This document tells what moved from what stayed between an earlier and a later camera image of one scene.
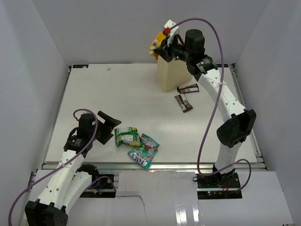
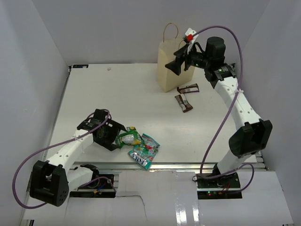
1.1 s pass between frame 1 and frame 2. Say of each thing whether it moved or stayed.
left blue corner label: stayed
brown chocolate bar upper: stayed
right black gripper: moved
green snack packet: stayed
